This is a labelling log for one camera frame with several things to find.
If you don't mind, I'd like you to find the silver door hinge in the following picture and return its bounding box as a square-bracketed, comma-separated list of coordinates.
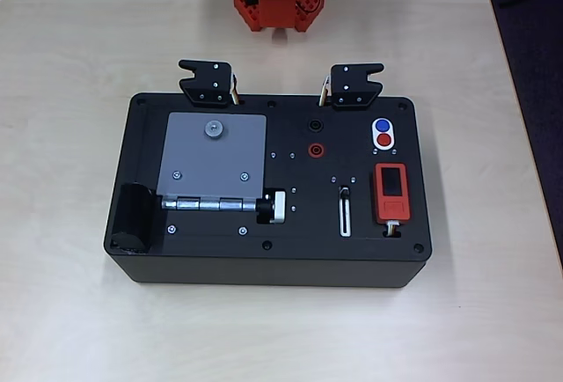
[160, 195, 259, 212]

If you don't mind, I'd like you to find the white black probe plug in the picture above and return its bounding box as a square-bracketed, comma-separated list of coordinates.
[256, 188, 287, 224]

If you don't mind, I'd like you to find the red display module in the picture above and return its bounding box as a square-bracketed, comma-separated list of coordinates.
[372, 162, 413, 224]

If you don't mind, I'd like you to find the grey round door knob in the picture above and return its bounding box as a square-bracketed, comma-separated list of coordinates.
[203, 118, 225, 140]

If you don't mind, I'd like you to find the white slider track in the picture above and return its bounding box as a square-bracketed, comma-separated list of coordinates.
[339, 185, 354, 238]

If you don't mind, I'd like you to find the black cable hook bracket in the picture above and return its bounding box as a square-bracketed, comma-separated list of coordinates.
[328, 62, 384, 110]
[178, 59, 234, 108]

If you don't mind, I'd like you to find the grey hinged door plate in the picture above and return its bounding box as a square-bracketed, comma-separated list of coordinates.
[157, 112, 268, 201]

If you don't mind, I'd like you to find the black task board box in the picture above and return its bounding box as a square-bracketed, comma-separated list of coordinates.
[103, 91, 431, 289]

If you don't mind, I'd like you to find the black rounded probe holder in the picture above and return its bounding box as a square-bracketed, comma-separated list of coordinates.
[108, 182, 155, 254]

